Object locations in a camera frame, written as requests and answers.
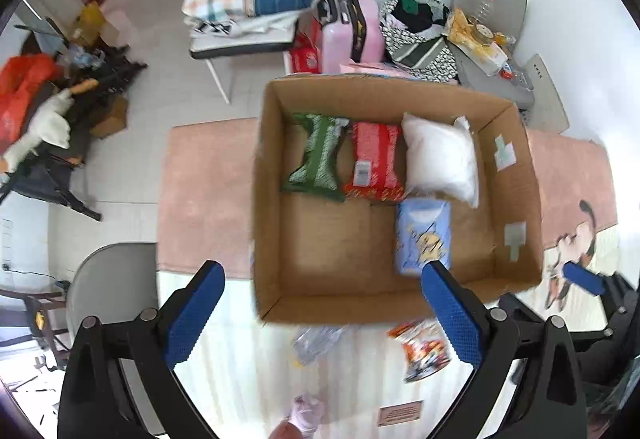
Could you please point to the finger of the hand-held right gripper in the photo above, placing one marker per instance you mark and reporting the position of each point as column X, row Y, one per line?
column 582, row 276
column 522, row 305

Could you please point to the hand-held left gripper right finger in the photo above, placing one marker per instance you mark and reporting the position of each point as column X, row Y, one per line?
column 450, row 314

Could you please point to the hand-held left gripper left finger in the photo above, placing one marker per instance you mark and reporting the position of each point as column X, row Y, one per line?
column 195, row 314

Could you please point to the orange snack packet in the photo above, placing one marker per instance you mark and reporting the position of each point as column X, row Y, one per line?
column 425, row 354

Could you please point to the clear plastic packet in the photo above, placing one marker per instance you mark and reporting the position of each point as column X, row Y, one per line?
column 317, row 341

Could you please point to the brown cardboard box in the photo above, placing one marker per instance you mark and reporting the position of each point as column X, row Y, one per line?
column 340, row 239

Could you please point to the red soft packet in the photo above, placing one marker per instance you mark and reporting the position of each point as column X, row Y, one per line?
column 377, row 154

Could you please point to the green soft packet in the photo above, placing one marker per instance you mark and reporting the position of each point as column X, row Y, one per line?
column 317, row 154

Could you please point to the white printed blanket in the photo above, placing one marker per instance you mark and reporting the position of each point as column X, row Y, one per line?
column 240, row 359

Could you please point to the light blue tissue packet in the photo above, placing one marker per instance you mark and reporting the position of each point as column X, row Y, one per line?
column 420, row 229

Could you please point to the pink rectangular label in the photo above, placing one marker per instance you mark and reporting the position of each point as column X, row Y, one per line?
column 400, row 414

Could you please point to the pink mat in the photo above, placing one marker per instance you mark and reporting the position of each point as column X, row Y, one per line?
column 210, row 194

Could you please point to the white pillow packet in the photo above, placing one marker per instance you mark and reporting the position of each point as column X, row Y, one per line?
column 440, row 159

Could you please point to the wooden chair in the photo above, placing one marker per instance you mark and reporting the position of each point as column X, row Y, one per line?
column 35, row 314

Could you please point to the grey flat panel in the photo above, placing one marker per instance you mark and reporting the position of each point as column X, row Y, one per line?
column 545, row 94

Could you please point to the black folding stand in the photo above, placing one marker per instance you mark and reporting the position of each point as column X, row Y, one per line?
column 50, row 184

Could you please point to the small cardboard box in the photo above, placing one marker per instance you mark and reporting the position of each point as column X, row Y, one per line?
column 112, row 119

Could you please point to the white plush toy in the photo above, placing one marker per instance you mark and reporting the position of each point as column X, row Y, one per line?
column 50, row 124

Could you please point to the pink flat box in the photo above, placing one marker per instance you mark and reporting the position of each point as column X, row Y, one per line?
column 365, row 67

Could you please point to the glass jar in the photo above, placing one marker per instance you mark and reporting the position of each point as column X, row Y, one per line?
column 483, row 34

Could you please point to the black white patterned bag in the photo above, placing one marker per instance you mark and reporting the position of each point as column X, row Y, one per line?
column 420, row 49

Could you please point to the yellow plastic bag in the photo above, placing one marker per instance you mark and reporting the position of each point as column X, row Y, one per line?
column 462, row 31

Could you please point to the orange plastic bag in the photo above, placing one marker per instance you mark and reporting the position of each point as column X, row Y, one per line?
column 25, row 89

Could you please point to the red box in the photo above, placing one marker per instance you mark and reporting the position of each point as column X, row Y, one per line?
column 305, row 54

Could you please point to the clear plastic bottle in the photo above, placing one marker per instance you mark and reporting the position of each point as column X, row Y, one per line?
column 485, row 9

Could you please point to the pink suitcase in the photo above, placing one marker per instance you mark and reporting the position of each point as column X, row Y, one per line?
column 367, row 34

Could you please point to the yellow box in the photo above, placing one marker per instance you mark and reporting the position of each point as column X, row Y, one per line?
column 92, row 21

